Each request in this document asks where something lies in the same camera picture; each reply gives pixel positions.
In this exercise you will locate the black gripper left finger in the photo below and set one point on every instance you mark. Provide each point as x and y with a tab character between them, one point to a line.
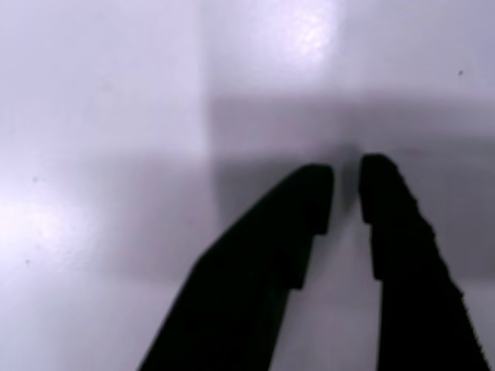
251	278

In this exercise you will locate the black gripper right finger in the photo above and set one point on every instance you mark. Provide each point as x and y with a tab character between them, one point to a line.
410	278

